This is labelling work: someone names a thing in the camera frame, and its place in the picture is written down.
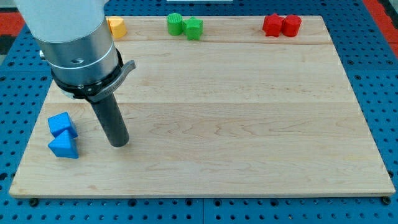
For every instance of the green star block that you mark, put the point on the green star block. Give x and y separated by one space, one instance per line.
193 28

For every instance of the red star block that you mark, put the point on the red star block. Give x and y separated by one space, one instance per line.
272 25

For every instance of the light wooden board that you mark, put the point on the light wooden board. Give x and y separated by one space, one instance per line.
236 114

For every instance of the green cylinder block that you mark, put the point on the green cylinder block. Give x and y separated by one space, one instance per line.
174 23

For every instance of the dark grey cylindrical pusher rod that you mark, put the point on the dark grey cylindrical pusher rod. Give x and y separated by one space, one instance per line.
111 120

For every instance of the red cylinder block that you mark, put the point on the red cylinder block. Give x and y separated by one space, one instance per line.
291 25

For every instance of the blue triangle block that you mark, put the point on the blue triangle block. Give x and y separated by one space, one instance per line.
64 146

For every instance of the black clamp ring with lever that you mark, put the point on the black clamp ring with lever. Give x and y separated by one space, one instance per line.
101 89

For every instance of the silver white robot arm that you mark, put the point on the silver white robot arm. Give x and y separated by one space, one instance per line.
75 40

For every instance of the blue cube block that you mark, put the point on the blue cube block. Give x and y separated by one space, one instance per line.
60 123

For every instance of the yellow block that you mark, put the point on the yellow block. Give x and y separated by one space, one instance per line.
117 26

